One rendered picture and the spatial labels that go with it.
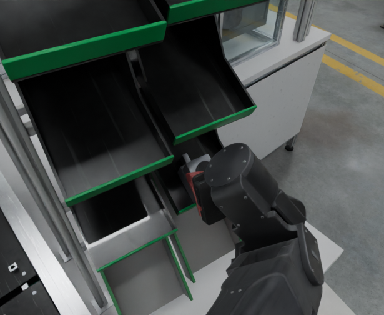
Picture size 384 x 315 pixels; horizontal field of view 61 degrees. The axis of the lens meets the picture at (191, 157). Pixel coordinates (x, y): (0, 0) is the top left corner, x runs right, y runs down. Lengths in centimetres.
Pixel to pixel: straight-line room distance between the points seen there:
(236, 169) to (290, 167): 203
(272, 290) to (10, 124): 33
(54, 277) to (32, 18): 60
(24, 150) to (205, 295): 56
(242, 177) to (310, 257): 10
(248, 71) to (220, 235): 98
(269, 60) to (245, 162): 136
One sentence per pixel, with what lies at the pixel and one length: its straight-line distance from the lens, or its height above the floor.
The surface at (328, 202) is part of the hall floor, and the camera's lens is 222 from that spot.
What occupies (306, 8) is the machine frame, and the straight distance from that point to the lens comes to 181.
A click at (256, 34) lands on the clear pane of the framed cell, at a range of 165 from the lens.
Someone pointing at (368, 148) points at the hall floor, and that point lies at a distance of 270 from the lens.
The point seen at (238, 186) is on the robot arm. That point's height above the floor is 141.
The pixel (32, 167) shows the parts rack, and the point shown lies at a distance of 47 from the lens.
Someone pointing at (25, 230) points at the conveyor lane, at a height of 95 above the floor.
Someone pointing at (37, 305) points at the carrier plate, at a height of 97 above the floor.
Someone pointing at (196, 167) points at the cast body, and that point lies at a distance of 51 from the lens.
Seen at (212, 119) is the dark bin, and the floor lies 136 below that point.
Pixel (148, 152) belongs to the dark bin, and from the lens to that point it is 41.
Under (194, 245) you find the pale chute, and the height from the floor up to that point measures 103.
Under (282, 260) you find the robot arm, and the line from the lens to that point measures 30.
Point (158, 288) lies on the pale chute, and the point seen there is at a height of 102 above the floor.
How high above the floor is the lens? 164
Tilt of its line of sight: 45 degrees down
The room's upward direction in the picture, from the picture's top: straight up
